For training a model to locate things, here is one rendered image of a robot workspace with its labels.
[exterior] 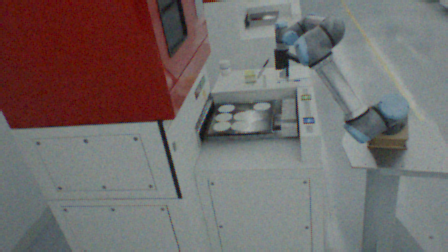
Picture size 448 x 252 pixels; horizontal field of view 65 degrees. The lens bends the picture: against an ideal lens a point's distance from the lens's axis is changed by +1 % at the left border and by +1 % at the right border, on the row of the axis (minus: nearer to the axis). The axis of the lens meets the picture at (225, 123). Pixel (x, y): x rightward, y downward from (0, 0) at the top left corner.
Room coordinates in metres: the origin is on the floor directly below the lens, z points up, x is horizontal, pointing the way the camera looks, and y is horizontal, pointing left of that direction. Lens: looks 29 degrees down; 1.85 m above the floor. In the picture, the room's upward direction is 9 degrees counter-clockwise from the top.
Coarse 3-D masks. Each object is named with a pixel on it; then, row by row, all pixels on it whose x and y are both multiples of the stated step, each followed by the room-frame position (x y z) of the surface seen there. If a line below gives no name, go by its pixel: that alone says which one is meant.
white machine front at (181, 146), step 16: (208, 80) 2.02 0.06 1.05; (192, 96) 1.65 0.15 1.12; (192, 112) 1.60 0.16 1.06; (160, 128) 1.23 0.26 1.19; (176, 128) 1.35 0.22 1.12; (192, 128) 1.55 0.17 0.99; (176, 144) 1.30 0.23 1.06; (192, 144) 1.50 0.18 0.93; (176, 160) 1.26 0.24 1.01; (192, 160) 1.45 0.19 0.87; (176, 176) 1.23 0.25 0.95; (176, 192) 1.24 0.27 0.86
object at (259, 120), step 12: (216, 108) 1.92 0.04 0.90; (240, 108) 1.87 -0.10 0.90; (252, 108) 1.84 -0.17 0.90; (216, 120) 1.76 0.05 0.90; (228, 120) 1.74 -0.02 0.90; (240, 120) 1.72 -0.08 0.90; (252, 120) 1.70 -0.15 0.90; (264, 120) 1.68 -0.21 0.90; (216, 132) 1.63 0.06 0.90; (228, 132) 1.61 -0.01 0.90
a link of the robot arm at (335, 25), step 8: (312, 16) 1.77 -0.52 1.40; (304, 24) 1.80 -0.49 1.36; (312, 24) 1.68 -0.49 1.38; (328, 24) 1.44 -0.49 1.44; (336, 24) 1.43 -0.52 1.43; (344, 24) 1.47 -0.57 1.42; (304, 32) 1.82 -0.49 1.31; (336, 32) 1.41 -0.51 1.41; (344, 32) 1.44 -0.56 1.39; (336, 40) 1.41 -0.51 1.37
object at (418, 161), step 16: (416, 128) 1.48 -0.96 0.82; (432, 128) 1.46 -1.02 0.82; (352, 144) 1.43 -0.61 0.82; (416, 144) 1.35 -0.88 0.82; (432, 144) 1.33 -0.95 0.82; (352, 160) 1.31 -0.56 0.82; (368, 160) 1.29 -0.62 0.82; (384, 160) 1.27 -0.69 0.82; (400, 160) 1.25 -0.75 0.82; (416, 160) 1.24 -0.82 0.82; (432, 160) 1.22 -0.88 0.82; (416, 176) 1.17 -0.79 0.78; (432, 176) 1.15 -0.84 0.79
